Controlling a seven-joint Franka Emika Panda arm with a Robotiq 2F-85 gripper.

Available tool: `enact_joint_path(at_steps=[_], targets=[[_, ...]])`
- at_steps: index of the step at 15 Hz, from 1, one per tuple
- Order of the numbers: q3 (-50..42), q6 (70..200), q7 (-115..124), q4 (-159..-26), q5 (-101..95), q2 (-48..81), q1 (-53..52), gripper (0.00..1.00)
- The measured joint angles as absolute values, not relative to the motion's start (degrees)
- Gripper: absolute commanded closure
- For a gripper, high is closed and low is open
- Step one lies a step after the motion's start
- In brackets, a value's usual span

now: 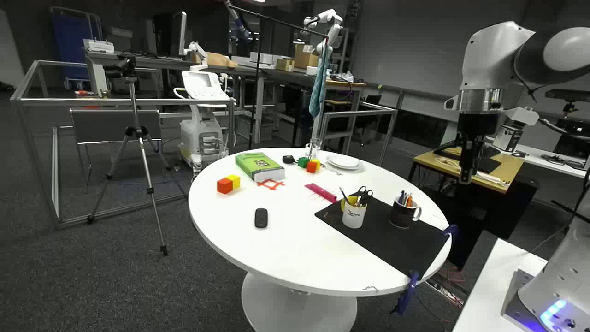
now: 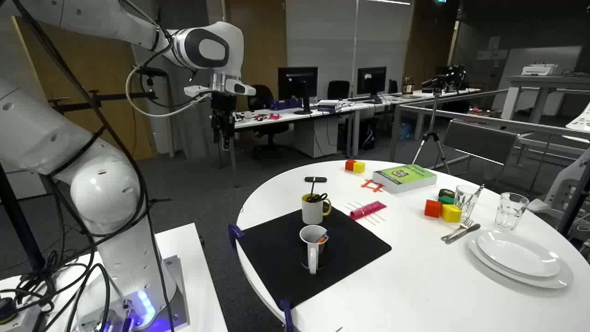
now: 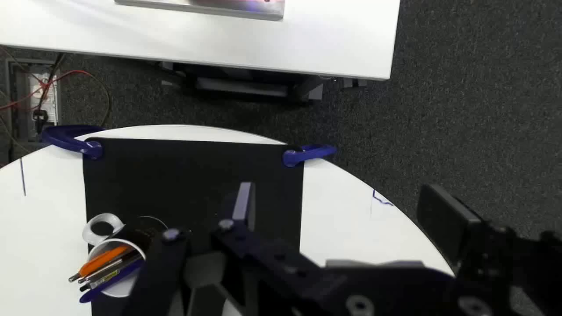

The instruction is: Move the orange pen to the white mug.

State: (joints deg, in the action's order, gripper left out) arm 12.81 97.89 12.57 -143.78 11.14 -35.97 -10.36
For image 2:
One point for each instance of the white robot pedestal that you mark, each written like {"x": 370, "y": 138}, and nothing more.
{"x": 196, "y": 269}

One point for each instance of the silver fork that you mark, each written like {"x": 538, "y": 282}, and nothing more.
{"x": 456, "y": 232}

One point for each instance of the metal railing frame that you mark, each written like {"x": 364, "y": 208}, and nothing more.
{"x": 491, "y": 121}

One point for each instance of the small white plate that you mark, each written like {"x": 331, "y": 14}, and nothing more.
{"x": 519, "y": 254}

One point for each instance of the silver knife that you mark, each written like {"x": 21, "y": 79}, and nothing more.
{"x": 464, "y": 230}

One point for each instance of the long white office desk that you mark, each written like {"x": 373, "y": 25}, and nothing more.
{"x": 344, "y": 107}

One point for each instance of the large red cube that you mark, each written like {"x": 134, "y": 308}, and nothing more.
{"x": 432, "y": 208}

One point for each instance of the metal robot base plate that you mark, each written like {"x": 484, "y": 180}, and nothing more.
{"x": 176, "y": 287}

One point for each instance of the green cube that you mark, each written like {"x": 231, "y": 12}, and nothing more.
{"x": 447, "y": 199}

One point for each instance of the black table mat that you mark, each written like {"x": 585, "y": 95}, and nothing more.
{"x": 270, "y": 258}

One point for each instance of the narrow black monitor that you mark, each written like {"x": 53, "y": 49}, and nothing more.
{"x": 372, "y": 81}

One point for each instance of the small yellow cube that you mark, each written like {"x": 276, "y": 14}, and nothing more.
{"x": 361, "y": 166}

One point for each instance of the thin blue pen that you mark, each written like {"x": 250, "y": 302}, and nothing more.
{"x": 313, "y": 186}

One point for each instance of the black scissors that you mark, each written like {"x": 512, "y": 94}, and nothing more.
{"x": 316, "y": 197}

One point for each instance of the small red cube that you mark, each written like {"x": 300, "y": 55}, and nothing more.
{"x": 349, "y": 164}

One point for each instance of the blue mat clamp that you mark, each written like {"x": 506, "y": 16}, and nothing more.
{"x": 235, "y": 232}
{"x": 289, "y": 313}

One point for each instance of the large yellow cube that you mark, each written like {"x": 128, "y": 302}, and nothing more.
{"x": 453, "y": 212}

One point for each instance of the narrow drinking glass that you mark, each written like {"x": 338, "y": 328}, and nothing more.
{"x": 467, "y": 199}

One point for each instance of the stack of white plates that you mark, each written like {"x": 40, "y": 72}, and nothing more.
{"x": 554, "y": 280}

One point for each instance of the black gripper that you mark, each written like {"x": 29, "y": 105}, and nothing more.
{"x": 224, "y": 110}

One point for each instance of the wide drinking glass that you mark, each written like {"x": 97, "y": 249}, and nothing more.
{"x": 510, "y": 212}

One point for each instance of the gray chair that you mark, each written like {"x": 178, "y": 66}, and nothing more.
{"x": 480, "y": 140}

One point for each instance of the black office chair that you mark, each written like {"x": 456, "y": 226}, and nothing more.
{"x": 338, "y": 88}

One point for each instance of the wide black monitor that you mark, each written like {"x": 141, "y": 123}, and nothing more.
{"x": 298, "y": 83}

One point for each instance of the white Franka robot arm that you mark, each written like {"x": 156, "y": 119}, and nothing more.
{"x": 99, "y": 184}

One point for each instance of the white power box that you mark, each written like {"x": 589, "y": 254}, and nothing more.
{"x": 21, "y": 315}

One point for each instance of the green book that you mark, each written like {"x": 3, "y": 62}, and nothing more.
{"x": 407, "y": 175}

